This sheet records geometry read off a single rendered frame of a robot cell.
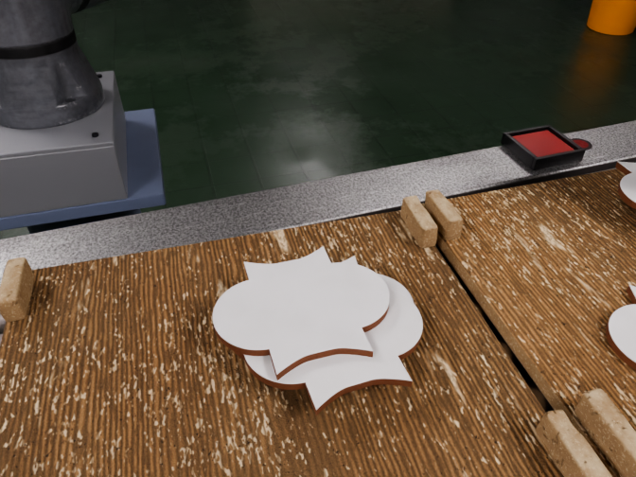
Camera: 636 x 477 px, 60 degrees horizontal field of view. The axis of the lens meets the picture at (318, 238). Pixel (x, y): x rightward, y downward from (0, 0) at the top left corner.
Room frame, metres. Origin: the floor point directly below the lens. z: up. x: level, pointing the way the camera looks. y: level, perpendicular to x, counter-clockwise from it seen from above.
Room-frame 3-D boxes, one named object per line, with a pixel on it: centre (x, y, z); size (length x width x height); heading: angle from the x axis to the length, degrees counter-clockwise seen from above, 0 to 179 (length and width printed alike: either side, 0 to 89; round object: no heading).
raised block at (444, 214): (0.47, -0.13, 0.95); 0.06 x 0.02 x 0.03; 16
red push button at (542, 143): (0.65, -0.30, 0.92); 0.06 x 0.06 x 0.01; 19
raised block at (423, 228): (0.45, -0.10, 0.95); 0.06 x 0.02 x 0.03; 15
